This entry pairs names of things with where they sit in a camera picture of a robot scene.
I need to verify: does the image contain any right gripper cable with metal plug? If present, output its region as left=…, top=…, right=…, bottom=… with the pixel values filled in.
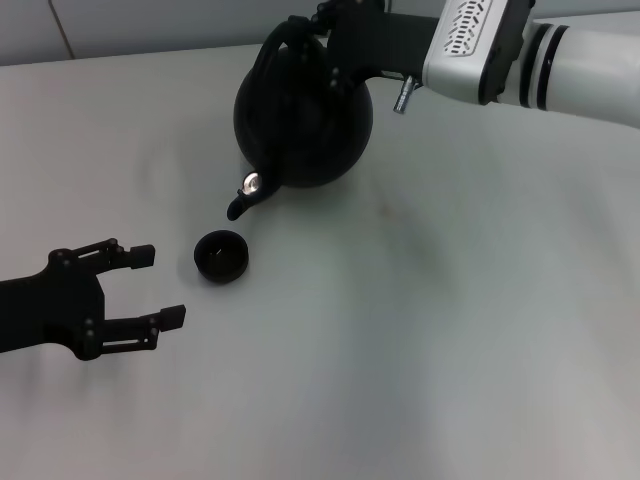
left=393, top=74, right=417, bottom=115

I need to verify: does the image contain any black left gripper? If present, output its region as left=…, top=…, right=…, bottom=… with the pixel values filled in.
left=0, top=238, right=188, bottom=362

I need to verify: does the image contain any black round teapot with handle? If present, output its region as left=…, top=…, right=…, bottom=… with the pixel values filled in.
left=227, top=14, right=374, bottom=222

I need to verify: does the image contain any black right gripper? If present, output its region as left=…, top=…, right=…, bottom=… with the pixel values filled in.
left=288, top=0, right=439, bottom=94

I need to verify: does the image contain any small black teacup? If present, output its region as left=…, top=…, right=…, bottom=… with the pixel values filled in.
left=193, top=229, right=251, bottom=285

